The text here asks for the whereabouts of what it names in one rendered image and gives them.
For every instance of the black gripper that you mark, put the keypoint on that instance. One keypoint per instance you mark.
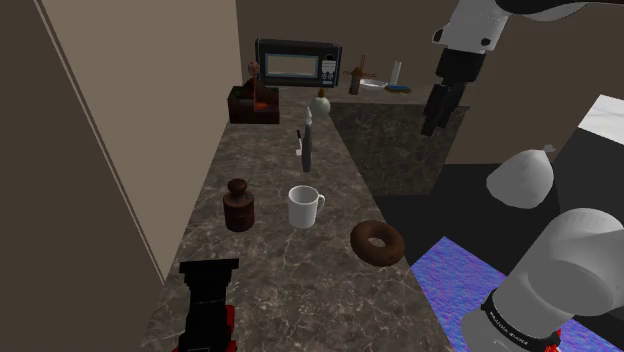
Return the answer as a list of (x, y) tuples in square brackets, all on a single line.
[(460, 66)]

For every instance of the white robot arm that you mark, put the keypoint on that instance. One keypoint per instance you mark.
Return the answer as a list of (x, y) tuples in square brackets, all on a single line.
[(575, 263)]

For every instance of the flat blue dish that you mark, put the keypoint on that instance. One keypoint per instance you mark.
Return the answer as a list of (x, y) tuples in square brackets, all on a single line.
[(398, 88)]

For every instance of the white upright cylinder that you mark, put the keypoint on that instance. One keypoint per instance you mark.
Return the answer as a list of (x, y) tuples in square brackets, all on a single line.
[(395, 73)]

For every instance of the white bowl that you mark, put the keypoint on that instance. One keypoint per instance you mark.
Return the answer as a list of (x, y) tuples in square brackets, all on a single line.
[(373, 84)]

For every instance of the pale round bottle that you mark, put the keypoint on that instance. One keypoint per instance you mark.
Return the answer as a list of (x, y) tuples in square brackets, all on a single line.
[(320, 106)]

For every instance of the grey pen-shaped tool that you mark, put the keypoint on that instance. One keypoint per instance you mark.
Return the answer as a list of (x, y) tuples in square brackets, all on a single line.
[(306, 146)]

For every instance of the small black and white stick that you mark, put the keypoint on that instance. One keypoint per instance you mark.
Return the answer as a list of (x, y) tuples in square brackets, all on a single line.
[(299, 141)]

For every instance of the black microwave oven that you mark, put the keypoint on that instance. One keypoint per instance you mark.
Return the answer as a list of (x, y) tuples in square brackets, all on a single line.
[(297, 63)]

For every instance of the chocolate doughnut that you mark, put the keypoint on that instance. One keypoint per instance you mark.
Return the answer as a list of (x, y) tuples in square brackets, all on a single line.
[(363, 241)]

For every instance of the white mug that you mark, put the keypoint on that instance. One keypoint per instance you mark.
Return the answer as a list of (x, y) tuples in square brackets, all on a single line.
[(302, 212)]

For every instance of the blue purple patterned robot stand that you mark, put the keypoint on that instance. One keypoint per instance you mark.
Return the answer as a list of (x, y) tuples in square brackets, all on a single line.
[(453, 287)]

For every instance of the small red-headed figure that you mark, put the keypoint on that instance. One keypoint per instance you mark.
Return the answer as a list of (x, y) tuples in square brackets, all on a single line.
[(252, 69)]

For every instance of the dark red open box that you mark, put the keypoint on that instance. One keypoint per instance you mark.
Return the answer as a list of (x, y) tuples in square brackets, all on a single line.
[(244, 109)]

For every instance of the brown knobbed jar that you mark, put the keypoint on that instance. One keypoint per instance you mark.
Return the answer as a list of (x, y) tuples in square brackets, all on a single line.
[(239, 207)]

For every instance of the black and red blocky appliance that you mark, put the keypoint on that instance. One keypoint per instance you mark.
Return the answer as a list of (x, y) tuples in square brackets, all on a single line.
[(207, 302)]

